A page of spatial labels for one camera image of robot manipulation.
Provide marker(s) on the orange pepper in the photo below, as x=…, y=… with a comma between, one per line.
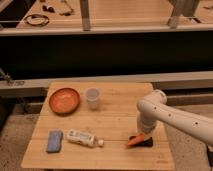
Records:
x=137, y=139

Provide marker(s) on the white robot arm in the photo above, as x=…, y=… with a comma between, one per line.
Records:
x=152, y=108

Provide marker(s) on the clear plastic cup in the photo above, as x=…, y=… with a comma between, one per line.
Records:
x=93, y=98

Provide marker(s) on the orange bowl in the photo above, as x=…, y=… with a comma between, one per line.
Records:
x=64, y=101

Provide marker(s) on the clear plastic bottle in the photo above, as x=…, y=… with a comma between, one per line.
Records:
x=84, y=138

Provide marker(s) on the black rectangular block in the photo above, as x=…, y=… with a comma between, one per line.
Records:
x=147, y=143

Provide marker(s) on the blue sponge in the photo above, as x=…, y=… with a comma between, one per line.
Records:
x=54, y=141

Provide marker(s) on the grey metal post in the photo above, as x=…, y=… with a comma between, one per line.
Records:
x=84, y=7

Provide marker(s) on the metal clamp on rail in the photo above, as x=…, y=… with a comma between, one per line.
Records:
x=8, y=79

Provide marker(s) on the grey metal bracket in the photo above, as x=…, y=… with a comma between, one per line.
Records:
x=187, y=8

